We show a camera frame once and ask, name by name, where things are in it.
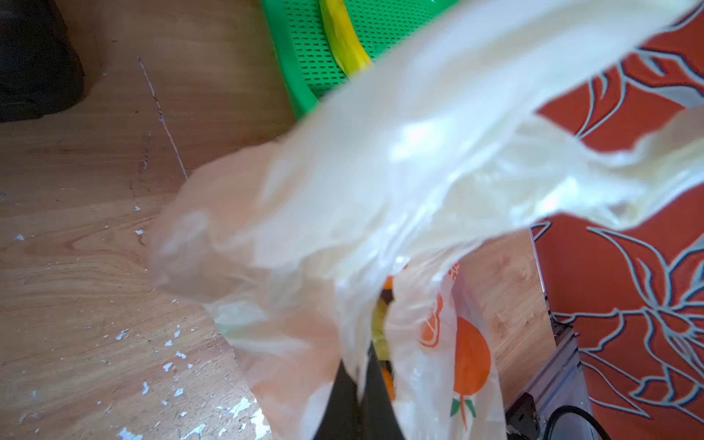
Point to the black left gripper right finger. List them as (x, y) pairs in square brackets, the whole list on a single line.
[(378, 421)]

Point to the black plastic tool case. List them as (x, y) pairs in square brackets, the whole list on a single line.
[(41, 73)]

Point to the yellow banana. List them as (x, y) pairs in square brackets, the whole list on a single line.
[(346, 49)]

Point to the orange printed plastic bag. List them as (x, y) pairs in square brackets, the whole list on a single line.
[(343, 234)]

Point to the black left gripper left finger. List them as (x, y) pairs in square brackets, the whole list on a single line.
[(342, 417)]

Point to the green plastic basket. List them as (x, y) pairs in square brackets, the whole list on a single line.
[(307, 64)]

